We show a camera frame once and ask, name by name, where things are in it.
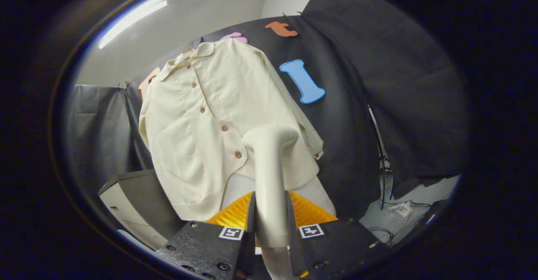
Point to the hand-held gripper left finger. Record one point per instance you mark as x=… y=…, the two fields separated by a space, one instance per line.
x=251 y=229

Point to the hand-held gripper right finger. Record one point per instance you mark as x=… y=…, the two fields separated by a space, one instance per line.
x=290 y=229

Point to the white garment steamer head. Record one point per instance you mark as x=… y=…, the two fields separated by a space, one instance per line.
x=269 y=187

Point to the cream button-up shirt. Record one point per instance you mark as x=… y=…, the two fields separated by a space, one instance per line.
x=189 y=137

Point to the thin black stand pole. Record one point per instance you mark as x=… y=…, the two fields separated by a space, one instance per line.
x=381 y=158

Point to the grey and white cabinet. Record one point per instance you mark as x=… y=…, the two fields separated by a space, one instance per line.
x=138 y=196

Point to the black backdrop cloth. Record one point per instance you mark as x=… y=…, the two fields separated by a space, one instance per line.
x=399 y=82

